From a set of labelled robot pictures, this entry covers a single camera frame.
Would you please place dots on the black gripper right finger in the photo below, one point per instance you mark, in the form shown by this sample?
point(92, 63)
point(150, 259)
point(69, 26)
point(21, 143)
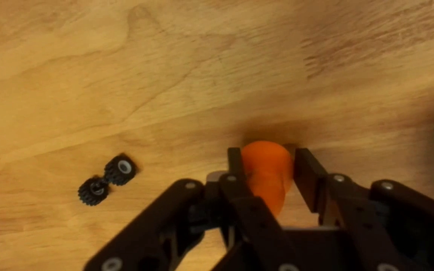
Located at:
point(376, 226)

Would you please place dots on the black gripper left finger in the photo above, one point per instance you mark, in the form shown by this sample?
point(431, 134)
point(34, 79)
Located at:
point(186, 226)

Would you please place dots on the black toy wheel axle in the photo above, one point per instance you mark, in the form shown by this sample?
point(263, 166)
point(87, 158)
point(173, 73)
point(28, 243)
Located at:
point(107, 178)

